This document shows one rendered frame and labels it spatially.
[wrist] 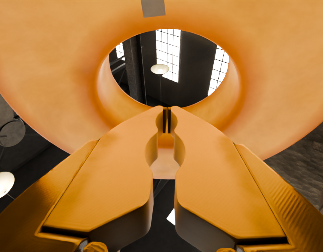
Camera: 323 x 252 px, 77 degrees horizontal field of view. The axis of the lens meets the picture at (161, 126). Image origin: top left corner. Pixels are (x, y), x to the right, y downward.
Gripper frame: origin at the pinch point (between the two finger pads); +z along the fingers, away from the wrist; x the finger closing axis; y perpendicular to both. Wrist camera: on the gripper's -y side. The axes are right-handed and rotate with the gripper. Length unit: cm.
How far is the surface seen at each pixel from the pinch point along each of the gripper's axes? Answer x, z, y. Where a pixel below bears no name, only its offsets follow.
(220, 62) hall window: 175, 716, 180
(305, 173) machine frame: 36, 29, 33
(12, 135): -184, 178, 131
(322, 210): 28.4, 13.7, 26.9
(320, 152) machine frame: 35, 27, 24
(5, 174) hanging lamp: -326, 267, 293
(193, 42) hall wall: 81, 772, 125
